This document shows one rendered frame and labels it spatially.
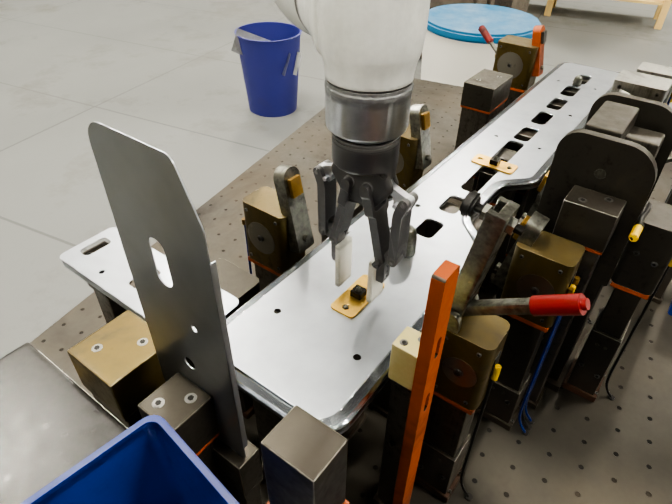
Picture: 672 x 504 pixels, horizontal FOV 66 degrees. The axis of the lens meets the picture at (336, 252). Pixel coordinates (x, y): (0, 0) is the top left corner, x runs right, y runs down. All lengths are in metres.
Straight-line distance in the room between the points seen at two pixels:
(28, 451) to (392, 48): 0.51
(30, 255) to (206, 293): 2.34
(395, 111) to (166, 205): 0.26
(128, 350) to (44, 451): 0.12
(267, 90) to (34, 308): 1.98
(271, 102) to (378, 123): 3.09
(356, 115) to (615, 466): 0.73
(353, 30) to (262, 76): 3.05
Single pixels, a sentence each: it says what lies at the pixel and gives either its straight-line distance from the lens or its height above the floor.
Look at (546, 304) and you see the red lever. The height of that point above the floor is 1.13.
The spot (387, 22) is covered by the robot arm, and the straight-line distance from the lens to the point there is 0.49.
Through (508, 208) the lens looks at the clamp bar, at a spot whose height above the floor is 1.21.
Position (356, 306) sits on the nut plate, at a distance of 0.70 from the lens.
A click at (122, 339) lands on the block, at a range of 0.63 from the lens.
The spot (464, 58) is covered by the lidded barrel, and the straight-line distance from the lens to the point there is 2.86.
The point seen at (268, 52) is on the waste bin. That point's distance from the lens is 3.46.
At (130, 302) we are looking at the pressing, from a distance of 0.76.
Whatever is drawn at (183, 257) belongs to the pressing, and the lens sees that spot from 0.40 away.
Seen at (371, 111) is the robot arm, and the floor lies 1.29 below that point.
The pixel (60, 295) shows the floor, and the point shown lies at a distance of 2.43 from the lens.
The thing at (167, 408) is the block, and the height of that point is 1.08.
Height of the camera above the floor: 1.50
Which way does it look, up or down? 39 degrees down
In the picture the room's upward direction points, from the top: 1 degrees clockwise
